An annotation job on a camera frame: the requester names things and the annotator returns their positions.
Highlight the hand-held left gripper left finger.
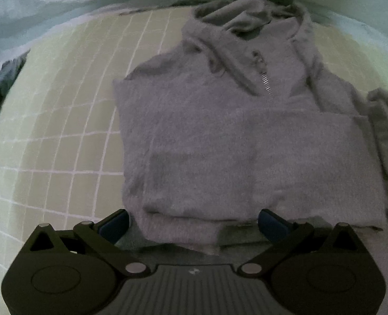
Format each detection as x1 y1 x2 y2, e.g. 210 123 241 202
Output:
23 209 152 278

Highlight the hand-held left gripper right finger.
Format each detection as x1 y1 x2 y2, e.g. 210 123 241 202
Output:
238 208 368 277

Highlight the grey hoodie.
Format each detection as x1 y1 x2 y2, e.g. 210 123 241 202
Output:
113 0 388 256

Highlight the grey garment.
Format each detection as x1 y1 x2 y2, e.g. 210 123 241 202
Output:
366 88 388 204

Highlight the green checked mat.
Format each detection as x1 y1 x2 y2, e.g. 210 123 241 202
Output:
0 7 388 302

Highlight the blue-grey garment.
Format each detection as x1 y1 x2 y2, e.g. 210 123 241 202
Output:
0 51 29 116

